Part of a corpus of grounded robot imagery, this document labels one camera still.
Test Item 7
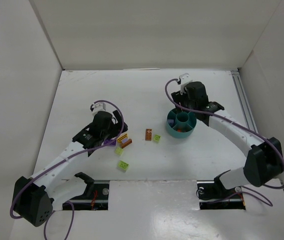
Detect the yellow black striped lego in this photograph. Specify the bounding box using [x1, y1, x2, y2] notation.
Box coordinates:
[117, 133, 128, 144]

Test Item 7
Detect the brown lego brick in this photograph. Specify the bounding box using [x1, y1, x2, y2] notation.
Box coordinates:
[121, 139, 132, 149]

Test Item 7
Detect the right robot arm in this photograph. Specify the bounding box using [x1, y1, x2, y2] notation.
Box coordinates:
[167, 81, 284, 200]

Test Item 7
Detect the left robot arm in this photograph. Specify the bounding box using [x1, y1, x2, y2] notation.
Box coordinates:
[9, 109, 128, 227]

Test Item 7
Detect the dark purple lego brick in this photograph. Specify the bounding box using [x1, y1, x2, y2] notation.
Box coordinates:
[103, 139, 116, 146]

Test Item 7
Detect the green 2x2 lego brick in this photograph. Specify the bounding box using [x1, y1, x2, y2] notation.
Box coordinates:
[115, 147, 124, 156]

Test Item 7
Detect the teal divided round container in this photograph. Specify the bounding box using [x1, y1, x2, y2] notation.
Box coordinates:
[166, 108, 197, 139]

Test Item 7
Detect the green 2x4 lego brick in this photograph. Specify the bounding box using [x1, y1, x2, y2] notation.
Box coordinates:
[117, 160, 129, 172]

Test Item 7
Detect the brown 2x4 lego plate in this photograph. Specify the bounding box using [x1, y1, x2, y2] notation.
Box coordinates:
[145, 128, 152, 141]

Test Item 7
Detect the green 2x2 lego near finger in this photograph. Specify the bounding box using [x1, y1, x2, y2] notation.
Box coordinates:
[153, 134, 161, 143]

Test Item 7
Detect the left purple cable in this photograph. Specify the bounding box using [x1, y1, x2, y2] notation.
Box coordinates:
[9, 100, 125, 240]

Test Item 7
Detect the purple cable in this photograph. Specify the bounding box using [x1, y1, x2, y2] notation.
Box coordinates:
[9, 100, 125, 240]
[165, 77, 284, 207]

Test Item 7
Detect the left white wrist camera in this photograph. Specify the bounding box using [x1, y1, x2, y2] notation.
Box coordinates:
[90, 102, 106, 116]

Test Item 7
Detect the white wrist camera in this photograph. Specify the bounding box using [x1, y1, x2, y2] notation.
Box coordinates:
[178, 73, 193, 95]
[90, 102, 106, 116]

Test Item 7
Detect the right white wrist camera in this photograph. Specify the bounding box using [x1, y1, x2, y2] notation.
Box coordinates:
[178, 73, 193, 95]

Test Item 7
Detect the aluminium rail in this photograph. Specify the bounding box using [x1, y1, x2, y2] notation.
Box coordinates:
[231, 70, 258, 133]

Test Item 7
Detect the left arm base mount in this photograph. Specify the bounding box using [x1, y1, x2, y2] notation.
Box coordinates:
[69, 172, 110, 211]

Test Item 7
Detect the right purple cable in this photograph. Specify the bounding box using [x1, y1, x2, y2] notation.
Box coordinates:
[165, 77, 284, 207]

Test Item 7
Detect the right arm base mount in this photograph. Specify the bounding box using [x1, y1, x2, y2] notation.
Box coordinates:
[196, 177, 246, 210]

